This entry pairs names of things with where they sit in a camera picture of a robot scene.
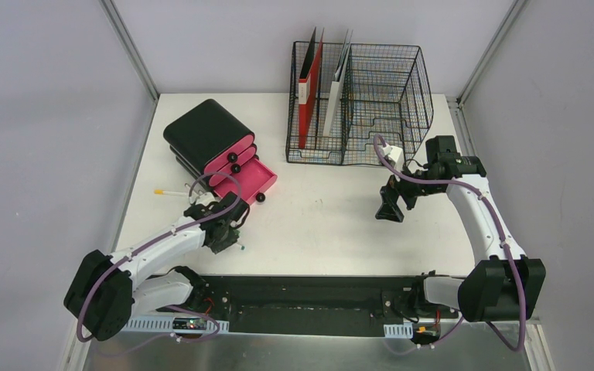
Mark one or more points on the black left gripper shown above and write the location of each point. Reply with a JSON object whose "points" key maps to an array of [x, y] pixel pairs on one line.
{"points": [[233, 211]]}

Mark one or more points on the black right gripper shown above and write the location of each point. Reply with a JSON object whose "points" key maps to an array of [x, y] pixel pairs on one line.
{"points": [[390, 209]]}

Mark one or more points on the black pink drawer unit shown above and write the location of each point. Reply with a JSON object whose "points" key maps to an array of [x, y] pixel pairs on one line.
{"points": [[210, 141]]}

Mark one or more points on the grey notebook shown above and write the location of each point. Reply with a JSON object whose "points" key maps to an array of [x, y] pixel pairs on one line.
{"points": [[337, 84]]}

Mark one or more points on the red notebook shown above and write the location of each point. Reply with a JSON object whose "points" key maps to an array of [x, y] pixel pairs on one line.
{"points": [[308, 86]]}

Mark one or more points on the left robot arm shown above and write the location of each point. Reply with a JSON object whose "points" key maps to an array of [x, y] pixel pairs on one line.
{"points": [[110, 289]]}

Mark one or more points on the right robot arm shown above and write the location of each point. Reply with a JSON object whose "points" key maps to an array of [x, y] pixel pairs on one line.
{"points": [[505, 284]]}

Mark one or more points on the white pen orange cap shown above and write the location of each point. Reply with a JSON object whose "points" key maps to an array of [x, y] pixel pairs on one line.
{"points": [[171, 193]]}

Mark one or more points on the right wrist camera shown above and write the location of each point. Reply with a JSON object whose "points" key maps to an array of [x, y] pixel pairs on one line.
{"points": [[393, 155]]}

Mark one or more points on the black wire mesh organizer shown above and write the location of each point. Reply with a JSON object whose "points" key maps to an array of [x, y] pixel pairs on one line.
{"points": [[385, 90]]}

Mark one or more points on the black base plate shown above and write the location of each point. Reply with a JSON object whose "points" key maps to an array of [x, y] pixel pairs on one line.
{"points": [[323, 305]]}

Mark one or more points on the white cable duct right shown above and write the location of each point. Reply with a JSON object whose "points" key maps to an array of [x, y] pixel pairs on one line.
{"points": [[403, 330]]}

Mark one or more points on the white cable duct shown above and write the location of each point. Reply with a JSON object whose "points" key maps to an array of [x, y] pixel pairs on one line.
{"points": [[180, 325], [403, 330]]}

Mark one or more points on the white cable duct left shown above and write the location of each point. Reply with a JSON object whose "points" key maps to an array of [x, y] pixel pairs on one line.
{"points": [[180, 325]]}

